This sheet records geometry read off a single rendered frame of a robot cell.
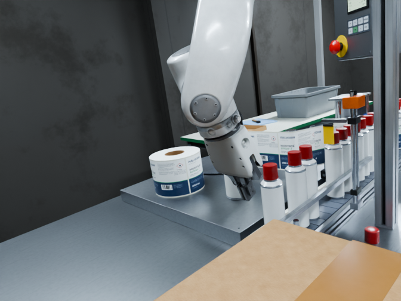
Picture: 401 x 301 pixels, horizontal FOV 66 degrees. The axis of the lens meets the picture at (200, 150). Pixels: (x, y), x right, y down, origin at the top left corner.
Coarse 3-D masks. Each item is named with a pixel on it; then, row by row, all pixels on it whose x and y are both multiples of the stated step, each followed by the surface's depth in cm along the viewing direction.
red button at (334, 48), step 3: (333, 42) 86; (336, 42) 85; (339, 42) 85; (330, 45) 87; (333, 45) 86; (336, 45) 85; (339, 45) 85; (342, 45) 86; (330, 48) 88; (333, 48) 86; (336, 48) 86; (339, 48) 86; (342, 48) 87; (330, 51) 88; (333, 51) 87; (336, 51) 86
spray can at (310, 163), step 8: (304, 152) 80; (312, 152) 81; (304, 160) 81; (312, 160) 81; (312, 168) 80; (312, 176) 81; (312, 184) 81; (312, 192) 82; (312, 208) 83; (312, 216) 84
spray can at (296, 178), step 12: (288, 156) 78; (300, 156) 77; (288, 168) 78; (300, 168) 77; (288, 180) 78; (300, 180) 77; (288, 192) 79; (300, 192) 78; (288, 204) 81; (300, 204) 78; (300, 216) 79
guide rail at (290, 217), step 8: (368, 160) 101; (344, 176) 90; (336, 184) 86; (320, 192) 81; (328, 192) 83; (312, 200) 78; (296, 208) 74; (304, 208) 75; (288, 216) 71; (296, 216) 73
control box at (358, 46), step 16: (336, 0) 86; (400, 0) 73; (336, 16) 87; (352, 16) 80; (400, 16) 74; (336, 32) 89; (368, 32) 76; (400, 32) 75; (352, 48) 83; (368, 48) 77; (400, 48) 76
